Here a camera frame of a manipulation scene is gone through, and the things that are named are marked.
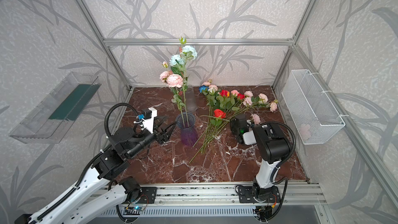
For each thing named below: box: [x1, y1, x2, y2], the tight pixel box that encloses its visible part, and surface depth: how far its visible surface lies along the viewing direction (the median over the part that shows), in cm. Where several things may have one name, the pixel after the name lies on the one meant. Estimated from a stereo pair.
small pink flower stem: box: [252, 113, 261, 125], surface depth 98 cm
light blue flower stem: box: [169, 36, 198, 126], surface depth 71 cm
